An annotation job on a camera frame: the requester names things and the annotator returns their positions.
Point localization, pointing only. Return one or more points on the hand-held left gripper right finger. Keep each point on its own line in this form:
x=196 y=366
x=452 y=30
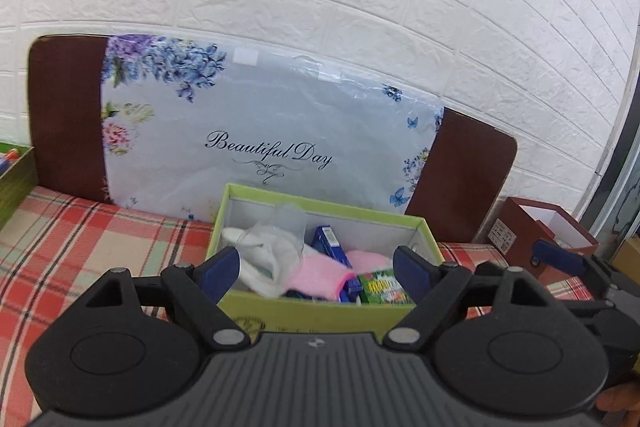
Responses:
x=410 y=269

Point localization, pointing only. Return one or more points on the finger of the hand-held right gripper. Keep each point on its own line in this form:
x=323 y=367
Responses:
x=557 y=256

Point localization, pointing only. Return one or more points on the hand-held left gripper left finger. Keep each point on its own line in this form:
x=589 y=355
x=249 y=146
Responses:
x=222 y=273

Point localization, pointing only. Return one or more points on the green package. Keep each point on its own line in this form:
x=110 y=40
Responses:
x=382 y=287

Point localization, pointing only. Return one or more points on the white sock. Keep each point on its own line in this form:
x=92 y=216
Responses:
x=265 y=262

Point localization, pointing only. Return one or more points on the translucent plastic case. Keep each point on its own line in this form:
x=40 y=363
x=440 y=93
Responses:
x=285 y=222

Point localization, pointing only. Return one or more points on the small blue white box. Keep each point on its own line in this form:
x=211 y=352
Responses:
x=330 y=244

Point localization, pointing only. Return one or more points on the light green cardboard box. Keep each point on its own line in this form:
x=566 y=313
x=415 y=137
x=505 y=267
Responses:
x=300 y=317

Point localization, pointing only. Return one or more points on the pink cloth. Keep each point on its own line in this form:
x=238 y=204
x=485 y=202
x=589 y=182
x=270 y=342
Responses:
x=320 y=277

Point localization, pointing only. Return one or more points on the person's right hand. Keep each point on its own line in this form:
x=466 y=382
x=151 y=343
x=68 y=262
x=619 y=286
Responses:
x=620 y=400

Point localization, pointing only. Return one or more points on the brown cardboard box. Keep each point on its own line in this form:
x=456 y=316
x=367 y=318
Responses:
x=515 y=227

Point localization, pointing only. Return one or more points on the yellowish cardboard box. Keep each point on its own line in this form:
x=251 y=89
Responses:
x=629 y=262

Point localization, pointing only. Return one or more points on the plaid bedsheet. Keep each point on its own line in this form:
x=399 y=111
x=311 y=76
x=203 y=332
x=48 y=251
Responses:
x=100 y=237

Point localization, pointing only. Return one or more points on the floral plastic-wrapped package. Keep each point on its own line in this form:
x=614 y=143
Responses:
x=280 y=107

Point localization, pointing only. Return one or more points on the green box lid tray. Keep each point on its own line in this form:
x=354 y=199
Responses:
x=22 y=187

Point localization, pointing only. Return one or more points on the red blue small item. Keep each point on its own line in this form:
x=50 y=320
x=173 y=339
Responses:
x=9 y=157

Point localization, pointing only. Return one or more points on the grey door frame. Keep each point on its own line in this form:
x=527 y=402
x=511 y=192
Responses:
x=620 y=187

